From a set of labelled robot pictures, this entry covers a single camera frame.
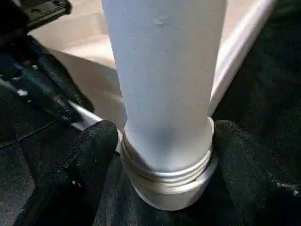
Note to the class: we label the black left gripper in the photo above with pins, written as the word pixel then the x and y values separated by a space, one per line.
pixel 14 35

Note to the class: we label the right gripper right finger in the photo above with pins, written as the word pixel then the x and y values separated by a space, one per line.
pixel 254 176

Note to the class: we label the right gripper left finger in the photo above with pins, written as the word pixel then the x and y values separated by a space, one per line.
pixel 70 169

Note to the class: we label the white plastic table top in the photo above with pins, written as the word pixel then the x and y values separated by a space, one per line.
pixel 82 35

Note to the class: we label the white plastic table leg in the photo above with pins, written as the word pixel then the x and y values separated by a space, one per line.
pixel 164 82

